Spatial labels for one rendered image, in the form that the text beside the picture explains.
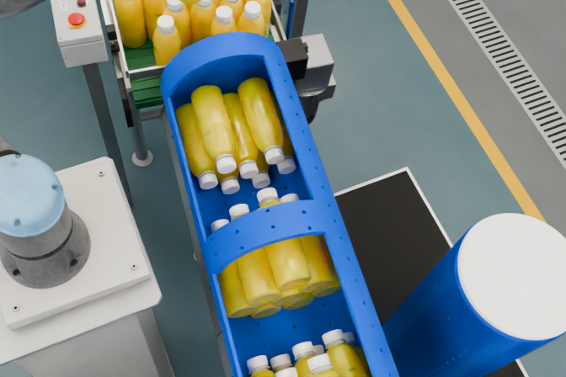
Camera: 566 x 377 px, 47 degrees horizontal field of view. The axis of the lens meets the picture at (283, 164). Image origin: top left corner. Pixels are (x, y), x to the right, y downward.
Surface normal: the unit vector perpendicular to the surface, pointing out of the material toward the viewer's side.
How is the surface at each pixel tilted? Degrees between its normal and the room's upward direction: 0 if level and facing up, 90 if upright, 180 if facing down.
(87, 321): 0
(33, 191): 7
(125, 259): 3
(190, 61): 34
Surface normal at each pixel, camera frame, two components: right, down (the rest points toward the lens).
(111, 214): 0.11, -0.51
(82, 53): 0.29, 0.86
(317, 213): 0.55, -0.51
